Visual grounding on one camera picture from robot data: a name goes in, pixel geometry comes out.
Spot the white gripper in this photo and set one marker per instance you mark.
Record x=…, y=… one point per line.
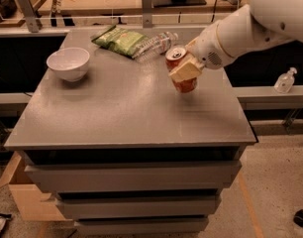
x=209, y=50

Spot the red coke can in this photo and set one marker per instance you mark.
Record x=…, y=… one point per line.
x=182, y=71

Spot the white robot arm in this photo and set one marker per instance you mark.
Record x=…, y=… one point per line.
x=257, y=26

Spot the clear plastic water bottle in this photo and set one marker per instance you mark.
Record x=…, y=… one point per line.
x=155, y=46

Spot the green chip bag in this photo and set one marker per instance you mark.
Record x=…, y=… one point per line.
x=118, y=40

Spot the clear hand sanitizer bottle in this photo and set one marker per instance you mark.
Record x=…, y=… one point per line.
x=285, y=82

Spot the grey drawer cabinet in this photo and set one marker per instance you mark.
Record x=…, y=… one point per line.
x=123, y=152

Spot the white ceramic bowl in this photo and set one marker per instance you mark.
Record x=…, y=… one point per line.
x=69, y=64

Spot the black caster wheel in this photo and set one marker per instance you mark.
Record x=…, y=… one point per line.
x=298, y=218

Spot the cardboard box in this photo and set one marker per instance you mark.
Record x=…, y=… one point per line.
x=32, y=204

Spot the middle metal rail bracket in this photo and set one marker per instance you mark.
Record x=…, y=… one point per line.
x=147, y=13

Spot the metal rail bracket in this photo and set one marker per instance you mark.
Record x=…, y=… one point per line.
x=32, y=21
x=147, y=13

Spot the left metal rail bracket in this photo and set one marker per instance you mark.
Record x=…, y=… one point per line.
x=32, y=21

